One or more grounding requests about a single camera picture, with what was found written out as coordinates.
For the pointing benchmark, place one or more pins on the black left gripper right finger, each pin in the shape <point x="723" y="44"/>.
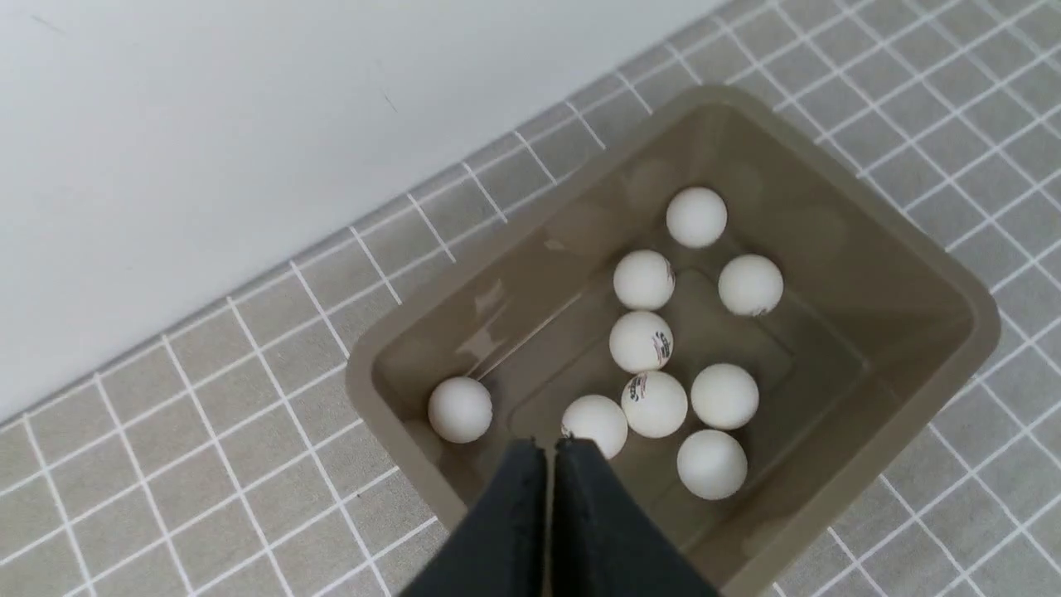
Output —
<point x="603" y="544"/>

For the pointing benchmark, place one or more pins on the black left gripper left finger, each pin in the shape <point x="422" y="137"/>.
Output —
<point x="498" y="548"/>

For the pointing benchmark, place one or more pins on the white printed ball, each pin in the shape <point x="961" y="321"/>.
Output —
<point x="655" y="404"/>

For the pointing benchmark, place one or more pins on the white ball marked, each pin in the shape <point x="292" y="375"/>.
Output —
<point x="641" y="341"/>

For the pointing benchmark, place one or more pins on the olive green plastic bin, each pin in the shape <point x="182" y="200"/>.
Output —
<point x="876" y="330"/>

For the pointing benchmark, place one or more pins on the grey checked tablecloth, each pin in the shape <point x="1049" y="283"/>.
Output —
<point x="222" y="458"/>

